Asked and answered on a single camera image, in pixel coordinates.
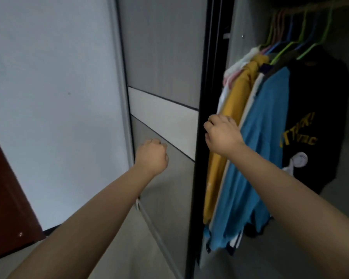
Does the person's right hand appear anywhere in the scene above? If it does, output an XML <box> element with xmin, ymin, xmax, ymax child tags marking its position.
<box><xmin>203</xmin><ymin>114</ymin><xmax>246</xmax><ymax>157</ymax></box>

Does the dark red wooden door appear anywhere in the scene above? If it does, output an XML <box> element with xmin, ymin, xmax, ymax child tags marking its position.
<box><xmin>0</xmin><ymin>124</ymin><xmax>46</xmax><ymax>263</ymax></box>

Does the wooden clothes rod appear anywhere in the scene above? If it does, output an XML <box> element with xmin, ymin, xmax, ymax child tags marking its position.
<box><xmin>276</xmin><ymin>0</ymin><xmax>349</xmax><ymax>15</ymax></box>

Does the blue clothes hanger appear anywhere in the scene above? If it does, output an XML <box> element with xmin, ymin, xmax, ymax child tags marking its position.
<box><xmin>294</xmin><ymin>13</ymin><xmax>321</xmax><ymax>51</ymax></box>
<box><xmin>265</xmin><ymin>14</ymin><xmax>295</xmax><ymax>54</ymax></box>

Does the pink clothes hanger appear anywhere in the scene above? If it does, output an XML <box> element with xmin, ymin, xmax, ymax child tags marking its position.
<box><xmin>261</xmin><ymin>10</ymin><xmax>287</xmax><ymax>53</ymax></box>

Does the person's right forearm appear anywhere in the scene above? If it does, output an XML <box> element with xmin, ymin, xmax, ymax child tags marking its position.
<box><xmin>226</xmin><ymin>142</ymin><xmax>349</xmax><ymax>279</ymax></box>

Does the green clothes hanger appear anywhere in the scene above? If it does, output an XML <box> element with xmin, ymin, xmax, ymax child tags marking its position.
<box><xmin>270</xmin><ymin>9</ymin><xmax>309</xmax><ymax>65</ymax></box>
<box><xmin>296</xmin><ymin>2</ymin><xmax>335</xmax><ymax>60</ymax></box>
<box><xmin>260</xmin><ymin>15</ymin><xmax>277</xmax><ymax>50</ymax></box>

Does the person's left forearm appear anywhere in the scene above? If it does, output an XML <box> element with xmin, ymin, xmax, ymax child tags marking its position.
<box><xmin>6</xmin><ymin>165</ymin><xmax>153</xmax><ymax>279</ymax></box>

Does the yellow shirt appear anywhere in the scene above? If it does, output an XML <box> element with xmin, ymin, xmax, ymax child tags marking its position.
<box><xmin>203</xmin><ymin>53</ymin><xmax>270</xmax><ymax>226</ymax></box>

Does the person's left hand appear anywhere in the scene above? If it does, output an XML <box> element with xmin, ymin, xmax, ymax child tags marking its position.
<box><xmin>135</xmin><ymin>138</ymin><xmax>169</xmax><ymax>176</ymax></box>

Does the pink garment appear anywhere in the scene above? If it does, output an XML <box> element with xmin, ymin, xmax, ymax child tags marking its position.
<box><xmin>222</xmin><ymin>70</ymin><xmax>242</xmax><ymax>86</ymax></box>

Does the dark brown garment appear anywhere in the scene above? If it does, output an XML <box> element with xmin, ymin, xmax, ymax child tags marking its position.
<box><xmin>260</xmin><ymin>50</ymin><xmax>298</xmax><ymax>79</ymax></box>

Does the blue shirt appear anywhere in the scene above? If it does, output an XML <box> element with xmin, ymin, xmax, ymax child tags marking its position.
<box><xmin>206</xmin><ymin>66</ymin><xmax>292</xmax><ymax>257</ymax></box>

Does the black t-shirt with yellow print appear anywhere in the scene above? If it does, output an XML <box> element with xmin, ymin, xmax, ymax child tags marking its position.
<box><xmin>280</xmin><ymin>45</ymin><xmax>349</xmax><ymax>195</ymax></box>

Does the grey wardrobe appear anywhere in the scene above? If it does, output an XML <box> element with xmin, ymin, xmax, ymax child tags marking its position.
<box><xmin>192</xmin><ymin>0</ymin><xmax>349</xmax><ymax>279</ymax></box>

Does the grey sliding wardrobe door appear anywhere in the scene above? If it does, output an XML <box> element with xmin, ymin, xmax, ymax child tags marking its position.
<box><xmin>116</xmin><ymin>0</ymin><xmax>235</xmax><ymax>279</ymax></box>

